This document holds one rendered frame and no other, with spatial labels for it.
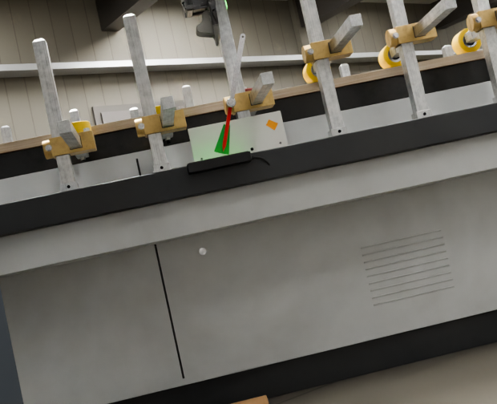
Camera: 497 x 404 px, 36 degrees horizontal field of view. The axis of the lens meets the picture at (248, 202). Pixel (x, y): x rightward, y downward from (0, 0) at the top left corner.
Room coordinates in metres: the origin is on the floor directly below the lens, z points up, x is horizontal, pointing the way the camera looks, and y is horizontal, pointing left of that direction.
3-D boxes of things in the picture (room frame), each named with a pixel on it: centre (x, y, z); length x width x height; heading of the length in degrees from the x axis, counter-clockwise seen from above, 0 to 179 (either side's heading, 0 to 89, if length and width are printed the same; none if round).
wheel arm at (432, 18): (2.18, -0.57, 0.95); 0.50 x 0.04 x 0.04; 7
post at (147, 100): (2.10, 0.21, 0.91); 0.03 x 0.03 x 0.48; 7
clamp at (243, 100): (2.13, -0.06, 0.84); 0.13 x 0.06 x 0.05; 97
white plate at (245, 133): (2.10, -0.01, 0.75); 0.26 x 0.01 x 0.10; 97
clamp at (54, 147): (2.07, 0.44, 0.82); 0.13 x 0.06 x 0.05; 97
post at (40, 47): (2.06, 0.46, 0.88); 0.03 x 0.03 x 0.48; 7
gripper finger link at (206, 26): (2.03, 0.01, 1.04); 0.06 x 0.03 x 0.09; 97
